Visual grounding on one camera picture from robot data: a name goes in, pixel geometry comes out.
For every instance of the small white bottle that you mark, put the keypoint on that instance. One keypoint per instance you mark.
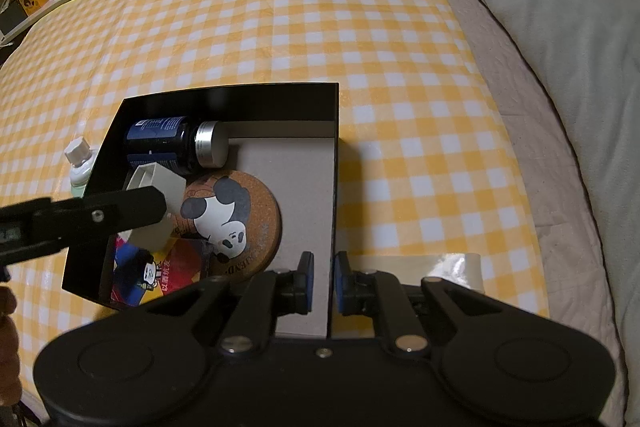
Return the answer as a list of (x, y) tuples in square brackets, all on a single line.
[(78, 153)]

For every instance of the grey pillow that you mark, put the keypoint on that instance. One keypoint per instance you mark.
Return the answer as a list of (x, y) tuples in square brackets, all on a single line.
[(575, 32)]

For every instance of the person's left hand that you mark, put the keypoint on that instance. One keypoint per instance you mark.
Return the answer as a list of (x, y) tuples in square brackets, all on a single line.
[(6, 332)]

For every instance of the colourful card box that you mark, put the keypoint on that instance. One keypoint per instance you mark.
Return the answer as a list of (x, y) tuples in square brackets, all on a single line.
[(175, 268)]

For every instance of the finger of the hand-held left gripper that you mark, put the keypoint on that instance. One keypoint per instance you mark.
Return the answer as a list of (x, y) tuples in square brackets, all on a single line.
[(125, 209)]

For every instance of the black cardboard box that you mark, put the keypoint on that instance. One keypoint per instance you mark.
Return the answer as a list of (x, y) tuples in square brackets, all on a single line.
[(300, 187)]

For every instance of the dark blue bottle silver cap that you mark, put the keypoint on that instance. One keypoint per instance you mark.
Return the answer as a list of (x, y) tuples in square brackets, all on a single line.
[(155, 142)]

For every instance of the grey plastic case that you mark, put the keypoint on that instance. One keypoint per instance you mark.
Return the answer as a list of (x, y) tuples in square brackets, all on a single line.
[(167, 186)]

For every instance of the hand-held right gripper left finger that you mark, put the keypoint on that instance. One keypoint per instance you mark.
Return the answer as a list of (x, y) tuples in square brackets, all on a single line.
[(307, 282)]

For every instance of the yellow checked mat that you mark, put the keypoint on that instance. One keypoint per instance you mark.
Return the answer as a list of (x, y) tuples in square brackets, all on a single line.
[(300, 7)]

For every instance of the round cork panda coaster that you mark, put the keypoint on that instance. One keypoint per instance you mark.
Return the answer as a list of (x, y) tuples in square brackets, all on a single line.
[(252, 217)]

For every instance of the small dark box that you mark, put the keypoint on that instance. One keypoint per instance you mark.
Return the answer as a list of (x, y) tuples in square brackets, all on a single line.
[(11, 21)]

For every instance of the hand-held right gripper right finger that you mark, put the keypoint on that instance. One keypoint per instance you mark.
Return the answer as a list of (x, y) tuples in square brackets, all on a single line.
[(342, 282)]

